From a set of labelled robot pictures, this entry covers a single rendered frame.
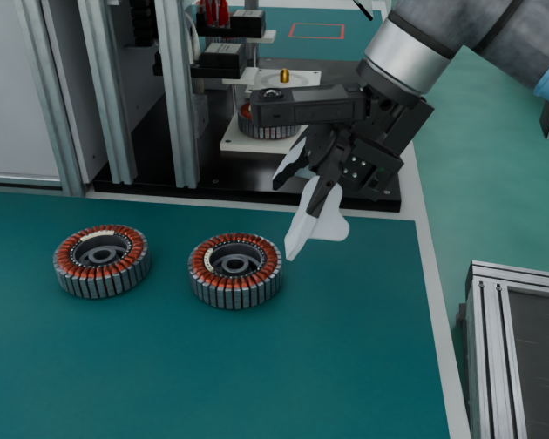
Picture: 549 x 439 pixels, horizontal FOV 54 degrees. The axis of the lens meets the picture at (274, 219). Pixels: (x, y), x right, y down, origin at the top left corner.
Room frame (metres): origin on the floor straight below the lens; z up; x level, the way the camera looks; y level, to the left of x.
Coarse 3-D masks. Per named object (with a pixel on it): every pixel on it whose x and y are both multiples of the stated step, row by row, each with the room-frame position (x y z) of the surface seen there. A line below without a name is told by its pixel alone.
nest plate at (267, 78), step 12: (264, 72) 1.18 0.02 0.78; (276, 72) 1.18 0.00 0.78; (300, 72) 1.18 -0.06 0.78; (312, 72) 1.18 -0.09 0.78; (252, 84) 1.10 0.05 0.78; (264, 84) 1.10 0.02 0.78; (276, 84) 1.10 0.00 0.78; (288, 84) 1.10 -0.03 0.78; (300, 84) 1.10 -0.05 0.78; (312, 84) 1.10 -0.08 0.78
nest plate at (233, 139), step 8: (232, 120) 0.91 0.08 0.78; (232, 128) 0.88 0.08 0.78; (304, 128) 0.88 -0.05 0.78; (224, 136) 0.85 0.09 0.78; (232, 136) 0.85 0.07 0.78; (240, 136) 0.85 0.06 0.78; (248, 136) 0.85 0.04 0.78; (288, 136) 0.85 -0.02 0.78; (296, 136) 0.85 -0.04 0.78; (224, 144) 0.82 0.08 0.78; (232, 144) 0.82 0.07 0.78; (240, 144) 0.82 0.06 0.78; (248, 144) 0.82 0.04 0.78; (256, 144) 0.82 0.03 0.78; (264, 144) 0.82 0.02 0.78; (272, 144) 0.82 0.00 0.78; (280, 144) 0.82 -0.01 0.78; (288, 144) 0.82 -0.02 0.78; (272, 152) 0.81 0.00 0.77; (280, 152) 0.80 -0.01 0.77
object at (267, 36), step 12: (240, 12) 1.14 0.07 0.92; (252, 12) 1.14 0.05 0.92; (264, 12) 1.15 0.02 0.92; (204, 24) 1.13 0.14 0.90; (216, 24) 1.13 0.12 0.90; (228, 24) 1.13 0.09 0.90; (240, 24) 1.10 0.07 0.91; (252, 24) 1.10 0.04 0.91; (264, 24) 1.14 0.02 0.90; (204, 36) 1.11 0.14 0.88; (216, 36) 1.10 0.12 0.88; (228, 36) 1.10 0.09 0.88; (240, 36) 1.10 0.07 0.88; (252, 36) 1.10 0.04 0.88; (264, 36) 1.11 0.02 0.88
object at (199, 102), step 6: (198, 96) 0.93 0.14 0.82; (204, 96) 0.93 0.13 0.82; (198, 102) 0.90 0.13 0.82; (204, 102) 0.91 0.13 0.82; (198, 108) 0.87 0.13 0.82; (204, 108) 0.91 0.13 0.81; (198, 114) 0.87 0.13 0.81; (204, 114) 0.91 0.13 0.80; (198, 120) 0.86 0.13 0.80; (204, 120) 0.90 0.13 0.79; (198, 126) 0.86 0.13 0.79; (204, 126) 0.90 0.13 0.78; (198, 132) 0.86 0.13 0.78; (198, 138) 0.86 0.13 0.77
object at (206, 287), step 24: (216, 240) 0.54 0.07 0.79; (240, 240) 0.54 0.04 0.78; (264, 240) 0.54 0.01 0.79; (192, 264) 0.49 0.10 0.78; (216, 264) 0.52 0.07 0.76; (240, 264) 0.51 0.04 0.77; (264, 264) 0.49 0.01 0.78; (192, 288) 0.48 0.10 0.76; (216, 288) 0.45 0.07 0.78; (240, 288) 0.46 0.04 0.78; (264, 288) 0.46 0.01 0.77
